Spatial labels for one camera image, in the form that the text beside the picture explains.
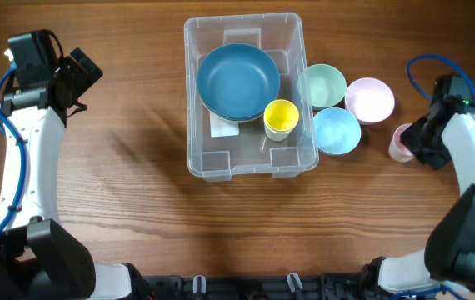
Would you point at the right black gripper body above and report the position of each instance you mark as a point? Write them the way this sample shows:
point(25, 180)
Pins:
point(423, 142)

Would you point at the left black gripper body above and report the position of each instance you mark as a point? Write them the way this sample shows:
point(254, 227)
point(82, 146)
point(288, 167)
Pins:
point(79, 77)

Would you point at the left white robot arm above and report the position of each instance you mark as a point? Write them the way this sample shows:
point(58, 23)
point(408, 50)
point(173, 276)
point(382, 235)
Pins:
point(39, 259)

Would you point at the clear plastic storage container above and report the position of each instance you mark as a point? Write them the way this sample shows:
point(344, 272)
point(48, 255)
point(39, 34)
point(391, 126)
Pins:
point(216, 159)

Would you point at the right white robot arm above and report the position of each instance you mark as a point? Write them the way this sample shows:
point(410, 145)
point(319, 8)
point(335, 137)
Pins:
point(445, 134)

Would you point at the mint green small bowl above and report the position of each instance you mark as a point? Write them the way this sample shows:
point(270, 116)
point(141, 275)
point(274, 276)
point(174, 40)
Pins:
point(325, 84)

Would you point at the yellow cup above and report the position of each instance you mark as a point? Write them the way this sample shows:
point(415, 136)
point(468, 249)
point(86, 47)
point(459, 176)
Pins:
point(281, 115)

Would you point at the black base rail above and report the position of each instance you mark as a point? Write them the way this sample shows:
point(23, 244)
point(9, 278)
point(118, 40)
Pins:
point(327, 286)

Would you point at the light blue small bowl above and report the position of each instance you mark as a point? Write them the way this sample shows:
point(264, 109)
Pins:
point(338, 131)

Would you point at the pink small bowl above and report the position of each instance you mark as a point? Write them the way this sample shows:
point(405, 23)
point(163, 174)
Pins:
point(369, 100)

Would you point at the pink cup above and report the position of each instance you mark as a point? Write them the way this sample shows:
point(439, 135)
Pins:
point(396, 150)

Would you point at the cream cup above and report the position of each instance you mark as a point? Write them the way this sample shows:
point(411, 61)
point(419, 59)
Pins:
point(276, 135)

